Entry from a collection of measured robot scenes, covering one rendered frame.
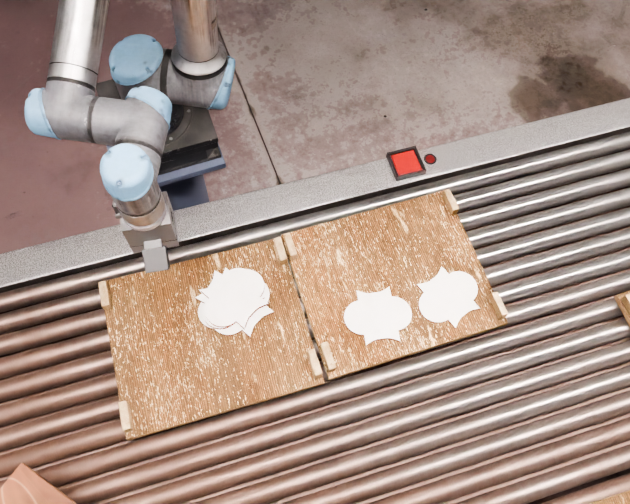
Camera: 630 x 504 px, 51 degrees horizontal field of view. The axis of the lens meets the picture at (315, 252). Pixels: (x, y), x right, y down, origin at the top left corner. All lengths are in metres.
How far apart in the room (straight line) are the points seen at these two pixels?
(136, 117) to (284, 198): 0.58
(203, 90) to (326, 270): 0.47
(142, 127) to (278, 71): 1.97
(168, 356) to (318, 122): 1.64
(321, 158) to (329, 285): 1.34
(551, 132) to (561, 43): 1.58
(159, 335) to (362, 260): 0.47
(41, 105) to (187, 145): 0.57
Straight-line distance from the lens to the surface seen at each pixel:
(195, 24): 1.35
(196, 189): 1.87
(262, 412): 1.38
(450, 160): 1.67
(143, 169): 1.01
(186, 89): 1.47
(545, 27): 3.39
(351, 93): 2.94
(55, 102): 1.12
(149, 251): 1.20
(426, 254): 1.51
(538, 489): 1.44
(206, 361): 1.40
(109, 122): 1.09
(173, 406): 1.39
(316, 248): 1.48
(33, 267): 1.60
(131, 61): 1.49
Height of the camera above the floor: 2.27
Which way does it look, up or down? 65 degrees down
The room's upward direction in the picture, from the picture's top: 4 degrees clockwise
